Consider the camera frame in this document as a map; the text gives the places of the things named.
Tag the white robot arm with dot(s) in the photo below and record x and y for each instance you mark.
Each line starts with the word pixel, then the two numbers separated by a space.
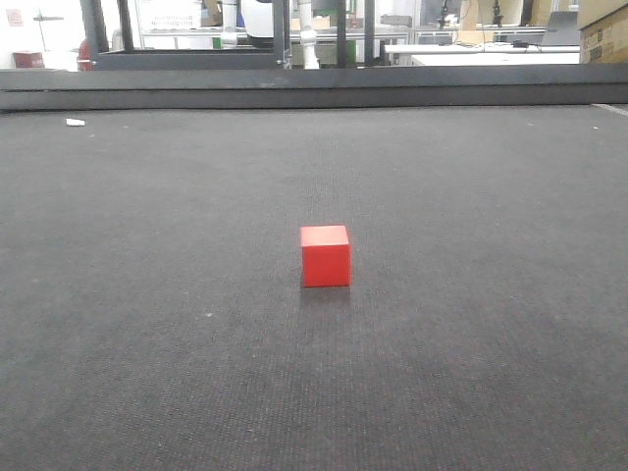
pixel 308 35

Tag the red cube block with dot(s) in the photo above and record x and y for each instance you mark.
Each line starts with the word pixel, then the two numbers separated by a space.
pixel 326 256

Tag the white table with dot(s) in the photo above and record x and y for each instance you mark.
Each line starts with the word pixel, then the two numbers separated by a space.
pixel 487 54

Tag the white paper scrap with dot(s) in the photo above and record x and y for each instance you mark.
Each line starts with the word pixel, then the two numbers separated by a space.
pixel 75 123

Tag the dark raised platform edge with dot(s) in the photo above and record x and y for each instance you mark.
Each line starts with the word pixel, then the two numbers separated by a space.
pixel 527 85

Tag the red box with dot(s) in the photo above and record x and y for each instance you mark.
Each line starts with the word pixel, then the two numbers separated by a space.
pixel 28 60

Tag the brown cardboard box right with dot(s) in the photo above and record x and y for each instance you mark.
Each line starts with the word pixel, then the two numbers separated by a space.
pixel 603 31

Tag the black metal frame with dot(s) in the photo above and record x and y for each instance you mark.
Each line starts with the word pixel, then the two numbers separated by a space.
pixel 225 35

